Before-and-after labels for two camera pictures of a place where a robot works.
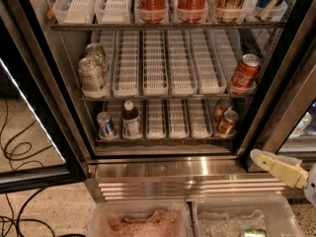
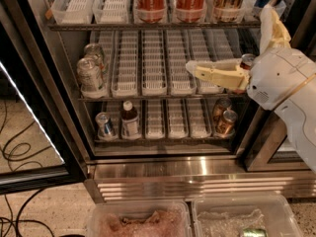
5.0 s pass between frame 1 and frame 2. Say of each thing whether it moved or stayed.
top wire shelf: stayed
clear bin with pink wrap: stayed
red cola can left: stayed
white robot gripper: moved
